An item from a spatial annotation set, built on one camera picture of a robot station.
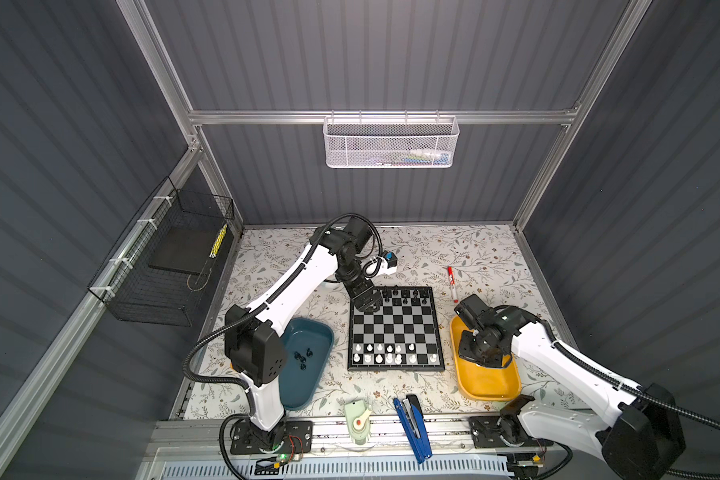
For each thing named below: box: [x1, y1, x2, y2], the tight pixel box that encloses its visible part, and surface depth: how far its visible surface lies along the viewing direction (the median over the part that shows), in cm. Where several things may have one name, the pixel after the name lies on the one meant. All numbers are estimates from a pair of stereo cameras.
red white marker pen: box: [447, 266, 459, 303], surface depth 107 cm
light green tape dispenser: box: [344, 399, 371, 445], surface depth 71 cm
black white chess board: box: [347, 286, 445, 371], surface depth 91 cm
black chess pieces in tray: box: [294, 348, 313, 371], surface depth 88 cm
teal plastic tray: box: [279, 317, 335, 411], surface depth 88 cm
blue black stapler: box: [393, 394, 433, 464], surface depth 76 cm
